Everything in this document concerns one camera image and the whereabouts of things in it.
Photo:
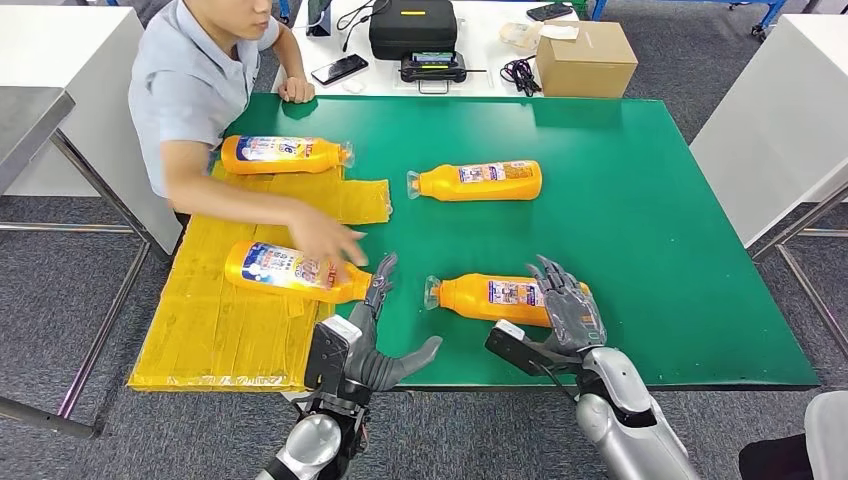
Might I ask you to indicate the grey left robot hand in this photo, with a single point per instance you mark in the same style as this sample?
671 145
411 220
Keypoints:
378 368

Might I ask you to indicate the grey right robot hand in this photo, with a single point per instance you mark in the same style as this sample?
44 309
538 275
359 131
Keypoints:
573 318

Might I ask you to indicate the person's right hand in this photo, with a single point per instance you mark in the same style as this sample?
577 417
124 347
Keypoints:
318 232

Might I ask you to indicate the person's left hand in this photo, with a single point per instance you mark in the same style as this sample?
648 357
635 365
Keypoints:
297 91

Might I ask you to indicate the orange detergent bottle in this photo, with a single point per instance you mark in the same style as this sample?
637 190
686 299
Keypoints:
440 184
272 164
265 278
464 301

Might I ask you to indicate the person's right forearm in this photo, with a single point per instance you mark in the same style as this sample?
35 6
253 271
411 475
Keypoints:
232 199

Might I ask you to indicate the person's left forearm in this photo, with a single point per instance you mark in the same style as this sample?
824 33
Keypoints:
291 56

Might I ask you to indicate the black smartphone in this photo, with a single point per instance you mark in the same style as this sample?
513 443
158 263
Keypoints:
550 11
339 69

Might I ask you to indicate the small white case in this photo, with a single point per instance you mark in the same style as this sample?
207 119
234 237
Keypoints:
353 87

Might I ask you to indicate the dark standing tablet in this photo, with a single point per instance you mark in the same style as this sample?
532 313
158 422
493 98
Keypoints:
318 20

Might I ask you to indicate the white table leg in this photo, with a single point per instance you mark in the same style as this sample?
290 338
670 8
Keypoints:
295 397

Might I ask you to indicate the person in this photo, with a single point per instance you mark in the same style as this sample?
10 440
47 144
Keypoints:
185 86
828 430

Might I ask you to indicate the black hard case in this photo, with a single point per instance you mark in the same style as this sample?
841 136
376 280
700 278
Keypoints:
413 30

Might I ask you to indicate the black yellow remote controller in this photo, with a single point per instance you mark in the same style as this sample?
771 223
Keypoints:
432 69

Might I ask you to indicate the white table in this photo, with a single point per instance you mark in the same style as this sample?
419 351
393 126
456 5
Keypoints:
53 40
768 132
478 38

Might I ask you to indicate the clear plastic bag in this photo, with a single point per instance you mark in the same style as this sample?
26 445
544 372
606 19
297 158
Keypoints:
519 35

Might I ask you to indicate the brown cardboard box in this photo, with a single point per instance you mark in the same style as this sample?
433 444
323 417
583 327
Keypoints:
587 68

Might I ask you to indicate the white paper sheet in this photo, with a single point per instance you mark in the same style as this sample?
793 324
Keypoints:
558 32

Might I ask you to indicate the grey metal table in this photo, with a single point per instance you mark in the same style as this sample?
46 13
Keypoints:
26 126

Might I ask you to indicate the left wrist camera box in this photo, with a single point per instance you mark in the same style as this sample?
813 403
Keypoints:
341 328

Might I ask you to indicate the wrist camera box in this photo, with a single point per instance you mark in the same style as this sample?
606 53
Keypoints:
510 331
341 328

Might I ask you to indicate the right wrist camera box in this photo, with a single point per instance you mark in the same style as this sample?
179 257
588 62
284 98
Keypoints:
510 331

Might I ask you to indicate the steel table frame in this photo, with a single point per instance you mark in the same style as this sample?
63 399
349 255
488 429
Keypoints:
828 232
66 227

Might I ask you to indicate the blue post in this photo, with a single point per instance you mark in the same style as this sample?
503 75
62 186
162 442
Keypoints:
597 8

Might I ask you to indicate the blue cart frame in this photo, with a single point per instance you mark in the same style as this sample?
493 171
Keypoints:
772 13

